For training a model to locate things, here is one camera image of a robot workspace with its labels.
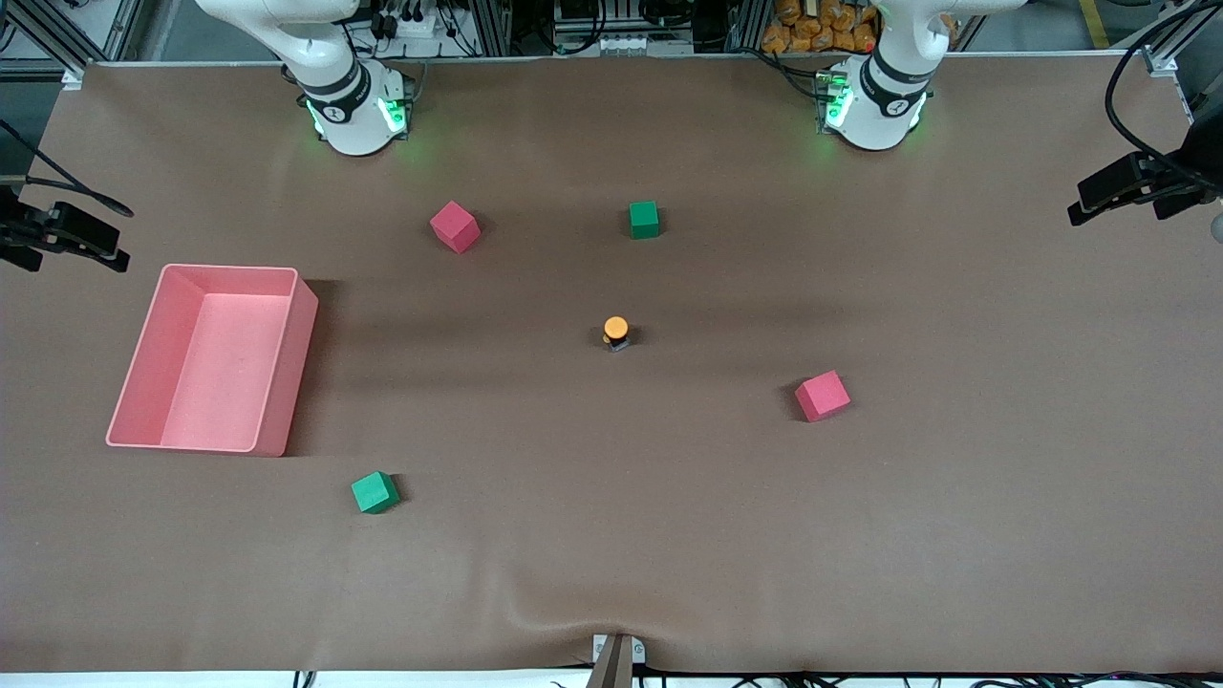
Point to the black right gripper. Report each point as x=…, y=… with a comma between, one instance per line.
x=11, y=232

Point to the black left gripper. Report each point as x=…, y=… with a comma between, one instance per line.
x=1196, y=145

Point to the yellow mushroom push button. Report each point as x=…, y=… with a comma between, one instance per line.
x=616, y=328

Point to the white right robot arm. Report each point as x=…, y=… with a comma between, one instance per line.
x=354, y=115

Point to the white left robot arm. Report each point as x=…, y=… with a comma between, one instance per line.
x=874, y=105

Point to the pink plastic bin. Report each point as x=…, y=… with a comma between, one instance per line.
x=220, y=382

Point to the orange snack bags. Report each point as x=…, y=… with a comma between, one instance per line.
x=812, y=33

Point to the pink foam cube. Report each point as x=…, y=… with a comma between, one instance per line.
x=822, y=397
x=455, y=227

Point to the green foam cube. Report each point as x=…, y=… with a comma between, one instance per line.
x=375, y=493
x=644, y=220

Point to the white power strip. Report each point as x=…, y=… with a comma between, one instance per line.
x=411, y=24

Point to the brown table mat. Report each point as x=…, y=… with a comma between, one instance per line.
x=611, y=526

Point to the metal clamp with pole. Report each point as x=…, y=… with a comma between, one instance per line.
x=616, y=659

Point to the aluminium corner frame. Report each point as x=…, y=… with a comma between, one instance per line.
x=1161, y=62
x=48, y=36

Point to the aluminium frame post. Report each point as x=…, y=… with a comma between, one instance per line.
x=489, y=24
x=747, y=24

